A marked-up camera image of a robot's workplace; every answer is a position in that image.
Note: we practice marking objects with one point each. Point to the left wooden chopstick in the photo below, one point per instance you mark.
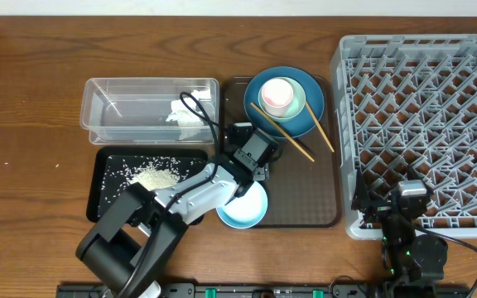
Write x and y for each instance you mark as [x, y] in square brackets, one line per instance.
[285, 134]

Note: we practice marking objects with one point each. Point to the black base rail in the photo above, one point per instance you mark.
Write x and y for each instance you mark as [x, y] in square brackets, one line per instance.
[187, 290]

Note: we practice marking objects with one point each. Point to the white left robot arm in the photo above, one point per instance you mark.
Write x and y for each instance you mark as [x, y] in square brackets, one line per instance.
[128, 248]

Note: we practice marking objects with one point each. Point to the right wooden chopstick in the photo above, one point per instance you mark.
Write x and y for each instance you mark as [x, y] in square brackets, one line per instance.
[319, 127]

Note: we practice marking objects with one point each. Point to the white napkin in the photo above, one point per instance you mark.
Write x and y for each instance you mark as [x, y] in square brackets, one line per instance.
[188, 115]

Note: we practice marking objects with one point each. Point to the wooden chopstick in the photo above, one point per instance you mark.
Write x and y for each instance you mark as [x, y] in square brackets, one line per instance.
[285, 134]
[319, 127]

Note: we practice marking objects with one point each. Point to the pile of rice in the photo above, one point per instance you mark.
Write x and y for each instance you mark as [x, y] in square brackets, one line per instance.
[152, 172]

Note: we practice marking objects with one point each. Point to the mint green bowl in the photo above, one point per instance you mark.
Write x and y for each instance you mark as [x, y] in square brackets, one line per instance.
[297, 104]

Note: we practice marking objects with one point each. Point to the light blue bowl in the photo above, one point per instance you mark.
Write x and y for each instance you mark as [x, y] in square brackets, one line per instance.
[246, 211]

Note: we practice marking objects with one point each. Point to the brown serving tray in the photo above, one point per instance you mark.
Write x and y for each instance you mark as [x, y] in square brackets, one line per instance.
[301, 193]

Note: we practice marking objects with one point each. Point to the dark blue plate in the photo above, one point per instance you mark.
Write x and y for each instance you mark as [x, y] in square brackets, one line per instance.
[302, 123]

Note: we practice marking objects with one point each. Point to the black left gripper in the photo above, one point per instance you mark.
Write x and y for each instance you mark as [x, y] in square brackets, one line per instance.
[263, 174]

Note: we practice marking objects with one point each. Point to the pink cup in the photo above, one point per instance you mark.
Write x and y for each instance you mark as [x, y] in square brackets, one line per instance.
[276, 96]

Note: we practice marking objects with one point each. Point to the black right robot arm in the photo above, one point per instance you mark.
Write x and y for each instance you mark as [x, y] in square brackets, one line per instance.
[415, 259]

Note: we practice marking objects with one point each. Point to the grey dishwasher rack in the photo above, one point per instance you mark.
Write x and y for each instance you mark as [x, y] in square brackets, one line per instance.
[409, 102]

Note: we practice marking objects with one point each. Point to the clear plastic bin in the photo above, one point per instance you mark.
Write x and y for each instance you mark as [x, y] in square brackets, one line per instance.
[133, 111]

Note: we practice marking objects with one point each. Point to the black tray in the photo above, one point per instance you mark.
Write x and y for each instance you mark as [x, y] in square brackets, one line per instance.
[92, 212]

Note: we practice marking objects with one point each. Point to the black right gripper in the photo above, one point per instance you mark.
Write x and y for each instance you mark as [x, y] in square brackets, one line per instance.
[379, 206]

